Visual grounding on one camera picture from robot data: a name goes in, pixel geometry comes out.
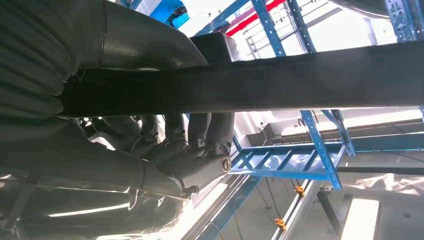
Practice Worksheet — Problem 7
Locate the blue steel shelf rack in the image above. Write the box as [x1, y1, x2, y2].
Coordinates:
[230, 0, 424, 191]
[119, 0, 317, 58]

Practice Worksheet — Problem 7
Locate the aluminium rail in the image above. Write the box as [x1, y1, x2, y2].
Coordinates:
[271, 180, 324, 240]

